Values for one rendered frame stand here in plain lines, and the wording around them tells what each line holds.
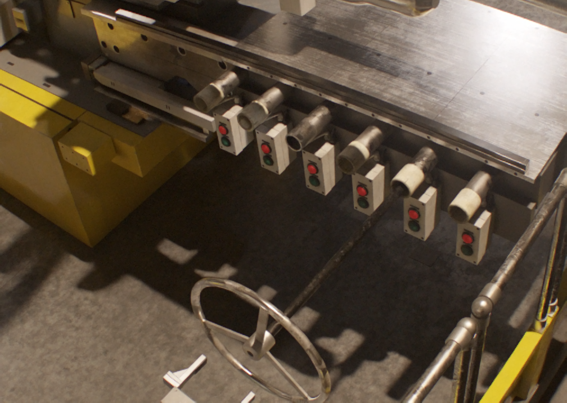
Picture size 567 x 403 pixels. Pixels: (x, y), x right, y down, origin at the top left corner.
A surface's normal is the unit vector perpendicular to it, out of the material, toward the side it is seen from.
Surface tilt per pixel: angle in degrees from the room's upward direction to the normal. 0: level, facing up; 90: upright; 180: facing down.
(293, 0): 90
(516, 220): 90
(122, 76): 0
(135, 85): 0
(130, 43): 90
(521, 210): 90
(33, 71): 0
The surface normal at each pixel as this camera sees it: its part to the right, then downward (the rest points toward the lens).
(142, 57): -0.61, 0.60
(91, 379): -0.11, -0.71
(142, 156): 0.79, 0.37
